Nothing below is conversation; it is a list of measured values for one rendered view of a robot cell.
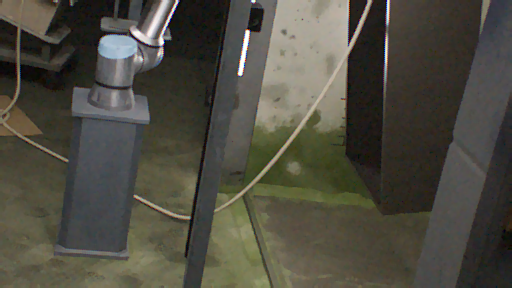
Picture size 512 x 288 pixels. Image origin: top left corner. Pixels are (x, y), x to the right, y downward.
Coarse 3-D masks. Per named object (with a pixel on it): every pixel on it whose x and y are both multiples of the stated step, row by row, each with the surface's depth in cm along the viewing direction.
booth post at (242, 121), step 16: (256, 0) 442; (272, 0) 443; (272, 16) 446; (256, 32) 447; (256, 48) 450; (256, 64) 453; (240, 80) 455; (256, 80) 456; (240, 96) 458; (256, 96) 459; (240, 112) 461; (240, 128) 464; (240, 144) 468; (224, 160) 470; (240, 160) 471; (224, 176) 473; (240, 176) 474; (224, 192) 476; (240, 192) 477
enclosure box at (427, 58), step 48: (384, 0) 399; (432, 0) 339; (480, 0) 342; (384, 48) 407; (432, 48) 346; (384, 96) 351; (432, 96) 353; (384, 144) 357; (432, 144) 361; (384, 192) 365; (432, 192) 369
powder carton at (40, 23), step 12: (12, 0) 564; (36, 0) 564; (48, 0) 563; (60, 0) 564; (72, 0) 567; (0, 12) 567; (12, 12) 567; (24, 12) 566; (36, 12) 566; (48, 12) 566; (60, 12) 588; (24, 24) 569; (36, 24) 569; (48, 24) 569
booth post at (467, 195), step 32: (480, 64) 172; (480, 96) 170; (480, 128) 169; (448, 160) 181; (480, 160) 167; (448, 192) 179; (480, 192) 166; (448, 224) 177; (480, 224) 168; (448, 256) 176; (480, 256) 170
